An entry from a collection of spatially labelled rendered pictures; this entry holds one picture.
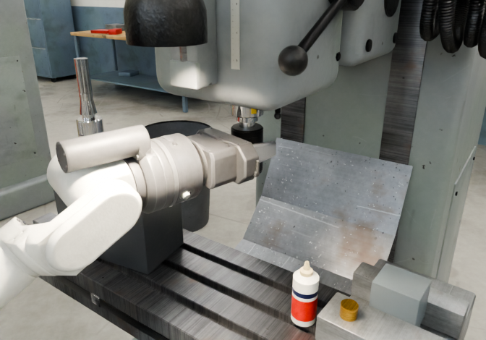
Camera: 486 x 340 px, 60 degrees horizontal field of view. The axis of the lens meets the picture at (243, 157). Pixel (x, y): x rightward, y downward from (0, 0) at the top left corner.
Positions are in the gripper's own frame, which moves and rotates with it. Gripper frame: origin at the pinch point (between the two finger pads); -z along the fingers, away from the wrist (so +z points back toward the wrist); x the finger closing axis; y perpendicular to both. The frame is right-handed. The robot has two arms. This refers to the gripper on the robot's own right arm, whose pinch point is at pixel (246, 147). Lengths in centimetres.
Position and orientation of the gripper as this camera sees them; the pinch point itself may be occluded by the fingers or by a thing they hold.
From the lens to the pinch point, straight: 62.4
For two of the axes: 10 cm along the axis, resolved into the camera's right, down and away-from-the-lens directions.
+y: -0.1, 9.3, 3.6
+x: -6.5, -2.8, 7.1
